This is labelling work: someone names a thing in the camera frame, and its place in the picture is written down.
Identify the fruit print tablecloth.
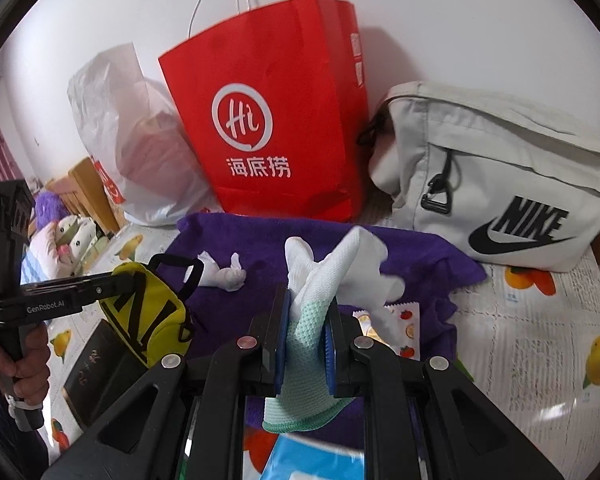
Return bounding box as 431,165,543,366
45,252,600,479

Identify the yellow black pouch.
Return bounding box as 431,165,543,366
99,254,204,368

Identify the small fruit print sachet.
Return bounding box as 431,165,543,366
352,302,420,361

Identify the dark green tea box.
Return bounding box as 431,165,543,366
62,320,147,430

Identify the white Miniso plastic bag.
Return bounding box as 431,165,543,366
67,44,221,226

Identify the purple towel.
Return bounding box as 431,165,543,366
166,214,486,360

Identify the striped pillow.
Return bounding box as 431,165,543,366
20,222,61,285

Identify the blue tissue pack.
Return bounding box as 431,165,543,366
261,434,364,480

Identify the grey Nike waist bag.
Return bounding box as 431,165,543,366
358,81,600,272

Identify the white mint glove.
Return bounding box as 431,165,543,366
262,226,405,434

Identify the wooden bed headboard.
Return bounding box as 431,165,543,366
45,157,125,236

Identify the person's left hand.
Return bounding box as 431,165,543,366
0,323,50,406

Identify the white spotted plush toy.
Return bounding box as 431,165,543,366
55,214,109,274

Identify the small white knotted cloth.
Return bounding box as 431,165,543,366
197,252,247,292

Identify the red Haidilao paper bag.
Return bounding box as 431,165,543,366
159,0,370,221

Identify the purple plush toy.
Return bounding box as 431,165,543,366
34,191,70,231

